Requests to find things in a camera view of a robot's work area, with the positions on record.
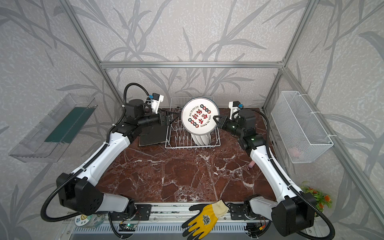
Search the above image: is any aluminium mounting rail base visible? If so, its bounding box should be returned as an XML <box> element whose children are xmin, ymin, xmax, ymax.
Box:
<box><xmin>55</xmin><ymin>202</ymin><xmax>319</xmax><ymax>240</ymax></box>

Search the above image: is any pink object in basket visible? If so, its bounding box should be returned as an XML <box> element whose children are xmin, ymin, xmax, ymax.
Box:
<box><xmin>288</xmin><ymin>147</ymin><xmax>302</xmax><ymax>161</ymax></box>

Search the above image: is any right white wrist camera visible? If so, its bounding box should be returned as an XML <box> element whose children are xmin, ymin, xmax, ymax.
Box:
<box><xmin>229</xmin><ymin>101</ymin><xmax>244</xmax><ymax>120</ymax></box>

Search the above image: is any yellow black work glove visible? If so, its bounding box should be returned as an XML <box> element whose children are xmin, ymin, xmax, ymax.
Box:
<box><xmin>182</xmin><ymin>200</ymin><xmax>229</xmax><ymax>240</ymax></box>

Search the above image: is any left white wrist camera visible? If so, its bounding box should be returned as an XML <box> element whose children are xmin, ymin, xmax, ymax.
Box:
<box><xmin>149</xmin><ymin>93</ymin><xmax>164</xmax><ymax>114</ymax></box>

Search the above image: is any clear acrylic wall shelf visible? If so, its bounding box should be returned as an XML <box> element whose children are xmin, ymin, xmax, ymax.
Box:
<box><xmin>9</xmin><ymin>94</ymin><xmax>98</xmax><ymax>163</ymax></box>

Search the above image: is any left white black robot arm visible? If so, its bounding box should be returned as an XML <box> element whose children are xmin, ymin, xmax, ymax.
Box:
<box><xmin>40</xmin><ymin>83</ymin><xmax>172</xmax><ymax>223</ymax></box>

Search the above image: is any white wire dish rack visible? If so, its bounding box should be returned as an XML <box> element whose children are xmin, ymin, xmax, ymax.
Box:
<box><xmin>166</xmin><ymin>96</ymin><xmax>221</xmax><ymax>149</ymax></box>

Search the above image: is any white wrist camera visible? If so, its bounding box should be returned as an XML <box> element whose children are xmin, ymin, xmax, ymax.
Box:
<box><xmin>149</xmin><ymin>93</ymin><xmax>164</xmax><ymax>114</ymax></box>
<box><xmin>229</xmin><ymin>101</ymin><xmax>244</xmax><ymax>120</ymax></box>

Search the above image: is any artificial flower plant pot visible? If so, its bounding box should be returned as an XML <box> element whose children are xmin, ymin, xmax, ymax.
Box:
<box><xmin>301</xmin><ymin>185</ymin><xmax>333</xmax><ymax>213</ymax></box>

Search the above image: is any green circuit board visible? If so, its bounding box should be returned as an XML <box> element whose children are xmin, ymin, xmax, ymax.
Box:
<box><xmin>119</xmin><ymin>222</ymin><xmax>139</xmax><ymax>233</ymax></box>

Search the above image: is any white wire mesh wall basket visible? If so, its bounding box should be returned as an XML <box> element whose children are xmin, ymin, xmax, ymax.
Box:
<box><xmin>271</xmin><ymin>91</ymin><xmax>334</xmax><ymax>164</ymax></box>

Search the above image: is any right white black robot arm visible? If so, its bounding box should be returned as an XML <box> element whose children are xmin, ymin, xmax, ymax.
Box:
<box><xmin>213</xmin><ymin>109</ymin><xmax>336</xmax><ymax>240</ymax></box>

